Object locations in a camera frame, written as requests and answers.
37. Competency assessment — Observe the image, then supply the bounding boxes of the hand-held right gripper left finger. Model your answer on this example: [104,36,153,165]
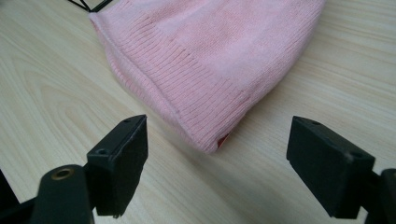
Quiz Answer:
[86,114,149,218]

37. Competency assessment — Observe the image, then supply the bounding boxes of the pink knitted hat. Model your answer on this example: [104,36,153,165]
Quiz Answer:
[88,0,327,154]

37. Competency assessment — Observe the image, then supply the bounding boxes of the black thin frame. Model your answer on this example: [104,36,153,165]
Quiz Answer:
[67,0,114,14]

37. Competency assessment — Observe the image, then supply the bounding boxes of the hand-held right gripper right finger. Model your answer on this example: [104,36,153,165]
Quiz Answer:
[286,115,376,220]

